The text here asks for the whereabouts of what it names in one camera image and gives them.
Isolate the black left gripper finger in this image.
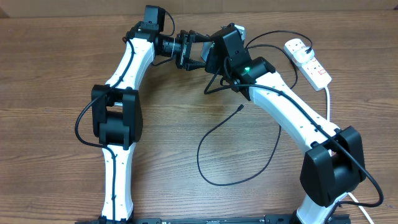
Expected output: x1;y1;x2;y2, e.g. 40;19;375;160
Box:
185;62;206;71
188;30;211;43

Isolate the blue smartphone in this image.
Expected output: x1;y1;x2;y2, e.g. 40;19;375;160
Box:
201;42;213;62

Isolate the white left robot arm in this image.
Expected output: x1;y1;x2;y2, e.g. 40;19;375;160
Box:
91;5;210;223

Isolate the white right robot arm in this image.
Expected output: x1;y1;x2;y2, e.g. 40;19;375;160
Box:
202;24;367;223

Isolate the white charger plug adapter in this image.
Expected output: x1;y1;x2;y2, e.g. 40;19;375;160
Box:
293;47;315;67

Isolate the white power strip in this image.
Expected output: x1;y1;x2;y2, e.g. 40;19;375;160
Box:
284;39;332;91

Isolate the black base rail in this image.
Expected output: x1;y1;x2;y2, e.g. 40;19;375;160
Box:
74;213;352;224

